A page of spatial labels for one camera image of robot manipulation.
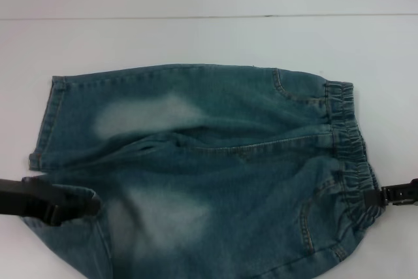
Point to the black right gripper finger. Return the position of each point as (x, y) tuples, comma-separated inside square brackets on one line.
[(388, 196)]

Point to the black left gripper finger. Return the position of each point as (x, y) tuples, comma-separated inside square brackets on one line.
[(81, 208)]

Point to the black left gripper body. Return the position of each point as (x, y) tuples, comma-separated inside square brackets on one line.
[(26, 199)]

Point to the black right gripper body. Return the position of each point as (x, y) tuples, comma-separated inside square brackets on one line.
[(408, 194)]

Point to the blue washed denim shorts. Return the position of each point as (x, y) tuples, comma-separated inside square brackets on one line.
[(202, 168)]

